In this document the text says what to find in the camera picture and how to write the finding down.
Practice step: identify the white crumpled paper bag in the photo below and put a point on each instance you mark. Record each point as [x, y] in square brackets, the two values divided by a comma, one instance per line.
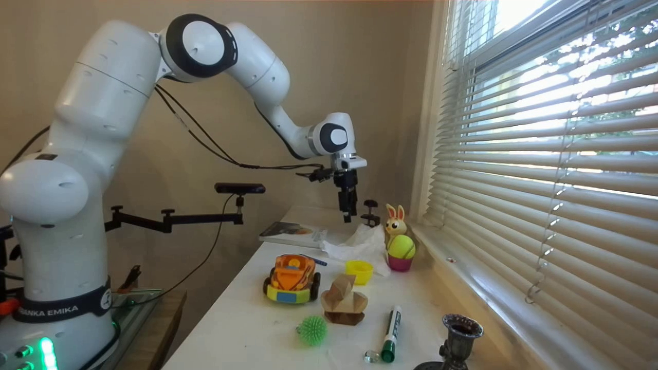
[363, 244]

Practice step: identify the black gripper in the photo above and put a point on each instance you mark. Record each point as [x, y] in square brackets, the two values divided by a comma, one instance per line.
[344, 176]

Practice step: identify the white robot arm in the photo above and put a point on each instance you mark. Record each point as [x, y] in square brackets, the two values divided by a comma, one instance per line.
[54, 198]

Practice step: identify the orange toy car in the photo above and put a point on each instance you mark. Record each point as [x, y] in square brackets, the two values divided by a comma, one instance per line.
[293, 280]

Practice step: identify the green marker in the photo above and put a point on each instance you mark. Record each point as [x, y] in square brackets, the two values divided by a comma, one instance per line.
[387, 353]

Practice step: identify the green tennis ball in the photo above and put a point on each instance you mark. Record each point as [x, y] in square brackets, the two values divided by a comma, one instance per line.
[402, 247]

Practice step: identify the yellow bunny figurine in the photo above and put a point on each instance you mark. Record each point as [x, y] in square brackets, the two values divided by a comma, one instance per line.
[395, 221]

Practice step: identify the small yellow bowl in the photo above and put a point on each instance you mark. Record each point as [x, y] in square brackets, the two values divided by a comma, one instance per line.
[360, 269]

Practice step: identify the black clamp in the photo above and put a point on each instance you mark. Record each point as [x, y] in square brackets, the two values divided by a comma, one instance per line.
[371, 217]

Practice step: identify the green fuzzy ball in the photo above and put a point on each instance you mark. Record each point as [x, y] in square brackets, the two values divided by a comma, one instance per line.
[311, 331]

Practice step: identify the glossy picture book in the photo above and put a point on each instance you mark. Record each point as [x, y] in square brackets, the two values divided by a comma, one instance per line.
[279, 230]

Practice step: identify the white window blinds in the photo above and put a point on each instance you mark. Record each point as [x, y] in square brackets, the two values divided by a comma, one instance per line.
[546, 171]

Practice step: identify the pink cup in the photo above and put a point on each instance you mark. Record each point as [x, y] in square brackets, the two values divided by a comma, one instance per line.
[400, 264]

